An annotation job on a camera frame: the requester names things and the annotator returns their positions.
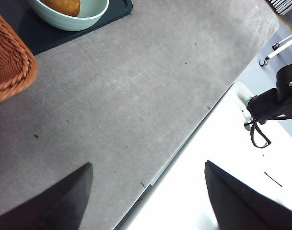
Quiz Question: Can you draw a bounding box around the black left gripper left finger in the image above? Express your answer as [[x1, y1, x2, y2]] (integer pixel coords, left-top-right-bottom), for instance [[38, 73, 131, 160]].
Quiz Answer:
[[0, 162, 93, 230]]

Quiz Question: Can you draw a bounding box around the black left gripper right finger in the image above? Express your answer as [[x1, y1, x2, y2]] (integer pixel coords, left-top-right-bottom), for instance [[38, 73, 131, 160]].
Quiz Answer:
[[204, 160, 292, 230]]

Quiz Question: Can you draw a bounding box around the teal green bowl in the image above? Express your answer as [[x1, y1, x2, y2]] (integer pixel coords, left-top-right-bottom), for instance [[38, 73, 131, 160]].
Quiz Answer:
[[28, 0, 110, 32]]

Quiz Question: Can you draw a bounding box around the brown kiwi fruit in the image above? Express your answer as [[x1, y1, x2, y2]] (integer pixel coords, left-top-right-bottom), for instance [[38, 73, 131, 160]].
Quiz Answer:
[[41, 0, 81, 17]]

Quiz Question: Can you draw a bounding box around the thin black pin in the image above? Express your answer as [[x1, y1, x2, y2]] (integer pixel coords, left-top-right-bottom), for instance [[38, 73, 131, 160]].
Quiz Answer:
[[264, 171, 283, 187]]

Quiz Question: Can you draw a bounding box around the brown wicker basket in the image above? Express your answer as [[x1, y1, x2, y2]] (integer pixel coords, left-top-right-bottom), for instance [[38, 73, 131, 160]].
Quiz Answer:
[[0, 6, 38, 106]]

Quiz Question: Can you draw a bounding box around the white tripod stand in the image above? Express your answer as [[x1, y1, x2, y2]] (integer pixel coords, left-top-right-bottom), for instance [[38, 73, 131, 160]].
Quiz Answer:
[[259, 30, 292, 67]]

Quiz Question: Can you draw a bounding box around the dark green rectangular tray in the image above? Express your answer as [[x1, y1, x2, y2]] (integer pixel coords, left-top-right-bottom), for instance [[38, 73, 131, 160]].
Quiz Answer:
[[0, 0, 134, 56]]

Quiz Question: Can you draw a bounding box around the white ribbed panel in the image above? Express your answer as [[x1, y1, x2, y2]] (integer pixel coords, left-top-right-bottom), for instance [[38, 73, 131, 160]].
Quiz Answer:
[[265, 0, 292, 15]]

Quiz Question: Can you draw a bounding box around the black cable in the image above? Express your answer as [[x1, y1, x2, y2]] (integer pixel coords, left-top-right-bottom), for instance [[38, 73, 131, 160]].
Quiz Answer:
[[244, 117, 272, 149]]

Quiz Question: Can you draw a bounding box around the pale grey camera box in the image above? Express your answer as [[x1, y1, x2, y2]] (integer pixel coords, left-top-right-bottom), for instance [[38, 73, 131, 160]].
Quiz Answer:
[[233, 81, 254, 131]]

